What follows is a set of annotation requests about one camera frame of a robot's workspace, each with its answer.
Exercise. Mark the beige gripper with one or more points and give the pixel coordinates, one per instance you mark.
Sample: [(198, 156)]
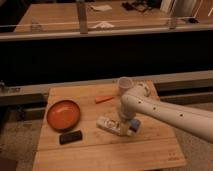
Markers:
[(124, 126)]

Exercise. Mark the white plastic bottle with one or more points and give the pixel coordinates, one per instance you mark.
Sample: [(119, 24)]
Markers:
[(111, 126)]

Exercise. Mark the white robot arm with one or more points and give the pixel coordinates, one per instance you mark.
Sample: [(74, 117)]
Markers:
[(137, 100)]

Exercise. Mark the orange ceramic bowl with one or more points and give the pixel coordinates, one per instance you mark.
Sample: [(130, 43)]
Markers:
[(63, 115)]

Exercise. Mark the blue sponge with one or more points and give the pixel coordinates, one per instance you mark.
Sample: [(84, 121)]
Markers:
[(135, 124)]

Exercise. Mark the wooden cutting board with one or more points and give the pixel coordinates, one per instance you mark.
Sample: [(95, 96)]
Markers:
[(154, 147)]

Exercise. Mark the orange carrot piece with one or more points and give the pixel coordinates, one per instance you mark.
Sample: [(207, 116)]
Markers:
[(100, 99)]

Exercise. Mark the translucent plastic cup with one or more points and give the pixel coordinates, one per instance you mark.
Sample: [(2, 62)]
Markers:
[(124, 84)]

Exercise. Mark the black rectangular block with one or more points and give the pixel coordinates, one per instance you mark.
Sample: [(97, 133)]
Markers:
[(70, 137)]

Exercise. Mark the white crumpled cloth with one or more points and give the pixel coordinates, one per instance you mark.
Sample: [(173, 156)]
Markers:
[(103, 25)]

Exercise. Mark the wooden background table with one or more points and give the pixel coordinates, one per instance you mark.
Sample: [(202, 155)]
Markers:
[(63, 16)]

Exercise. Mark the white paper on table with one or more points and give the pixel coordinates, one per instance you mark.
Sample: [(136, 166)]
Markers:
[(101, 8)]

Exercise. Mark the dark objects on table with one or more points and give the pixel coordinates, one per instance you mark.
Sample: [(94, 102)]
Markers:
[(140, 5)]

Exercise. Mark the grey metal post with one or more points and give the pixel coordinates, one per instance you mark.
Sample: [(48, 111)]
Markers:
[(82, 18)]

